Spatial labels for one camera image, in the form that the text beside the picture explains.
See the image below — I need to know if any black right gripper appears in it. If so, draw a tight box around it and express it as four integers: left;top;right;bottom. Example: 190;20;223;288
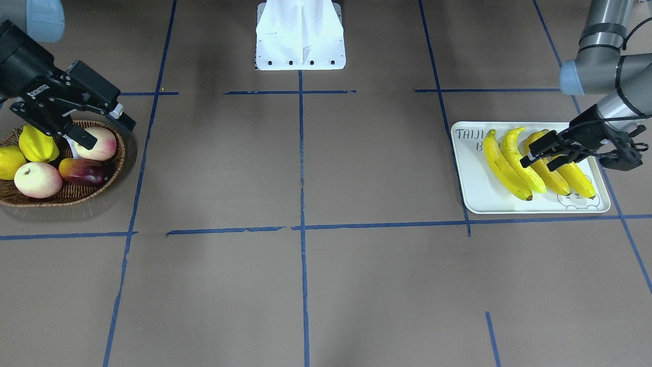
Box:
1;19;137;149

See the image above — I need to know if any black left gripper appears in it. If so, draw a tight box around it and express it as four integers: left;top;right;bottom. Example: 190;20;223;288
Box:
520;105;642;171

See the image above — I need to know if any large yellow banana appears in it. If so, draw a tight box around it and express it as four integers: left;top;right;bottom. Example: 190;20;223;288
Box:
524;129;571;196

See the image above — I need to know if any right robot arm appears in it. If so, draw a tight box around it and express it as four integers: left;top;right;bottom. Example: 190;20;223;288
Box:
1;1;135;149

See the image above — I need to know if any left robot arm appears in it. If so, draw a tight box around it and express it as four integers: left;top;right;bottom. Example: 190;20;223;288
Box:
520;1;651;171

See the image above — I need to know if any white label paper in basket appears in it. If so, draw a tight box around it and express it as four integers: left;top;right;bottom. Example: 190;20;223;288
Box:
64;135;80;160

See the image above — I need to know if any brown wicker basket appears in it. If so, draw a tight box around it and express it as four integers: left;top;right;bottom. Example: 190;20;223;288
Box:
1;119;126;207

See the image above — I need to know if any pale pink apple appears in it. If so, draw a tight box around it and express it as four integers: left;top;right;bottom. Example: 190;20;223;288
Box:
73;127;117;161

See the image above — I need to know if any yellow star fruit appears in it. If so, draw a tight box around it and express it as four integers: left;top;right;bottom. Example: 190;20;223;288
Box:
18;124;59;163

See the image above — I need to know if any dark red mango fruit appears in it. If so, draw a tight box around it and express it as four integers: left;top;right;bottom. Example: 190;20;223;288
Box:
58;158;111;187

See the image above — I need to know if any yellow lemon fruit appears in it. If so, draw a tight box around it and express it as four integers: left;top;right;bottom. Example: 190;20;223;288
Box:
1;145;27;180

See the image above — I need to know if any white bear tray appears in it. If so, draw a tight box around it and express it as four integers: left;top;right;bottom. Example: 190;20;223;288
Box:
450;121;612;214

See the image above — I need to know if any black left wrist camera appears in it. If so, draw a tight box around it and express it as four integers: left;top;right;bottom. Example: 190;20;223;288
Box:
599;125;649;171

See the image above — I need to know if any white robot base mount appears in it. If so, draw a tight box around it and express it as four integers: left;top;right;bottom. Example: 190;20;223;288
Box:
255;1;346;70

